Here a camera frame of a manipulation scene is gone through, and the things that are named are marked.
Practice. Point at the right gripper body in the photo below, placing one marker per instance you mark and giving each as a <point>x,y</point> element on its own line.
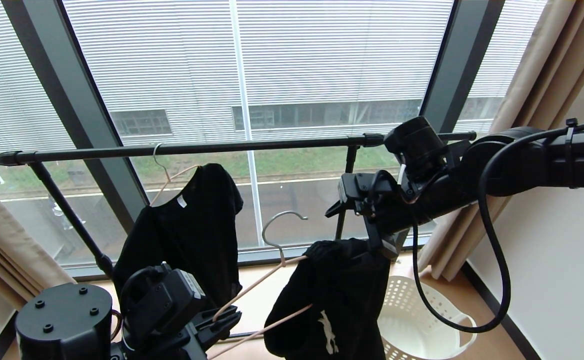
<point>402,215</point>

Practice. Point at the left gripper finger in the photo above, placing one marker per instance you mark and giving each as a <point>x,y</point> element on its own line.
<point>219,330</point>
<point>217,316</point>

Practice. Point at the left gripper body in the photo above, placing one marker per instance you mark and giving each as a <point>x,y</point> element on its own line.
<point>172,347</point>

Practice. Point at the pink clothes hanger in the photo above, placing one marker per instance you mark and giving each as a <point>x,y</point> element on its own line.
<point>157,160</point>
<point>252,285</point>

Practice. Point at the black garment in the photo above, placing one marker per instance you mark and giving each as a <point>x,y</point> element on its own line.
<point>192,235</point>

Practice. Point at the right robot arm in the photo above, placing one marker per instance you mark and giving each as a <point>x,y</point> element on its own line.
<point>522,160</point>

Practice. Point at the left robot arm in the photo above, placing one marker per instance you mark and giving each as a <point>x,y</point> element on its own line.
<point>62,320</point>

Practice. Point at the white laundry basket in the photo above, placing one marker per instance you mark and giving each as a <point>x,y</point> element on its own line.
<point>422,320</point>

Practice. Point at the black clothes rack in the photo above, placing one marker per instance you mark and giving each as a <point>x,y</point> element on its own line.
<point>222,147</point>

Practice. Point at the window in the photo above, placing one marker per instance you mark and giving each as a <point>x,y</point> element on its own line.
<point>322,60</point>

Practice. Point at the beige curtain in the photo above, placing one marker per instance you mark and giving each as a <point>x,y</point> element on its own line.
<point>537,75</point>
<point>2,250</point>

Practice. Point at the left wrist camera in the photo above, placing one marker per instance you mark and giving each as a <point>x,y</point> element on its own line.
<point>167,300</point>

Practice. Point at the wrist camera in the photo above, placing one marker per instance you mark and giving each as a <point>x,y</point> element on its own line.
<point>352,190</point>
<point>167,300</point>

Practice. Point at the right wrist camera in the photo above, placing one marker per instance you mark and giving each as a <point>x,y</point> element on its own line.
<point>352,190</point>

